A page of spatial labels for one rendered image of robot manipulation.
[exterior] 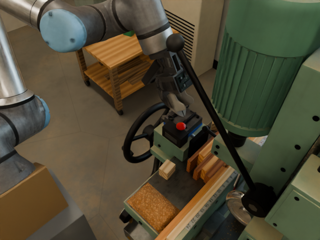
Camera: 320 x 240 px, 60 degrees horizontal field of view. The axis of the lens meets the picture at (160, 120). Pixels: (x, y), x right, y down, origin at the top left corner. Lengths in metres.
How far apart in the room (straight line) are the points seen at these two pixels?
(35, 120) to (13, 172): 0.22
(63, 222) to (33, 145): 1.11
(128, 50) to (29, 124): 1.10
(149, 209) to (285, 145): 0.42
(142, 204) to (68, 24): 0.51
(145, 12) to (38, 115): 0.66
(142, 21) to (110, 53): 1.35
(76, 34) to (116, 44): 1.49
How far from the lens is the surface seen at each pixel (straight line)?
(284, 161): 0.65
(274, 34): 0.48
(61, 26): 0.65
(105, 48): 2.10
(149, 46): 0.71
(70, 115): 2.40
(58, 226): 1.28
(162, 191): 0.89
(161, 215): 0.82
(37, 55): 3.14
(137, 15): 0.70
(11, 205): 1.10
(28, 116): 1.15
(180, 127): 0.87
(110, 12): 0.74
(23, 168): 1.09
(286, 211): 0.54
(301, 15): 0.47
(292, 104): 0.55
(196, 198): 0.84
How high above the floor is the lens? 1.69
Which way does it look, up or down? 49 degrees down
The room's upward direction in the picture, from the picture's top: straight up
